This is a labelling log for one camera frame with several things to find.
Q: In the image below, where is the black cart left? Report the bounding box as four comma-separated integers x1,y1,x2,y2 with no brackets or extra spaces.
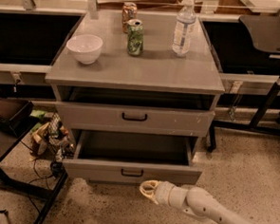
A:
0,89,67,224

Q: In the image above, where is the grey drawer cabinet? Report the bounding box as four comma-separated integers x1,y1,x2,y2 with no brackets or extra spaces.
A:
40,6,231,159

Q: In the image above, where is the orange soda can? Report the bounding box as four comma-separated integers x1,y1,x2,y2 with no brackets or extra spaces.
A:
121,2,138,33

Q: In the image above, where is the clear water bottle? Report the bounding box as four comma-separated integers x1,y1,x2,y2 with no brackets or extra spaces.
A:
172,0,196,57

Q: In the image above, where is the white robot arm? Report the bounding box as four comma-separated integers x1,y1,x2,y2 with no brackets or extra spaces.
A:
140,180,253,224

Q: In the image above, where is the grey top drawer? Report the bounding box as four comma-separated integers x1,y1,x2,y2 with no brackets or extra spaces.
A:
56,102,215,137

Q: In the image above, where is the white bowl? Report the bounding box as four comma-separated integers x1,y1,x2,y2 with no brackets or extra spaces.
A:
66,34,103,65

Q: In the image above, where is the clutter pile with cables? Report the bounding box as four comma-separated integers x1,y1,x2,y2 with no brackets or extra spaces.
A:
30,109,75,177

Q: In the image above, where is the green soda can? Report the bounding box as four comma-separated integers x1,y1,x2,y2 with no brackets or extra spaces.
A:
127,18,143,56

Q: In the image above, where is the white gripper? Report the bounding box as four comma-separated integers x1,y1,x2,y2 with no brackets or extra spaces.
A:
140,180,187,209

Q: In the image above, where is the grey drawer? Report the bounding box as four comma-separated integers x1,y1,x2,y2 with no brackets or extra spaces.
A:
63,130,202,185
56,102,215,137

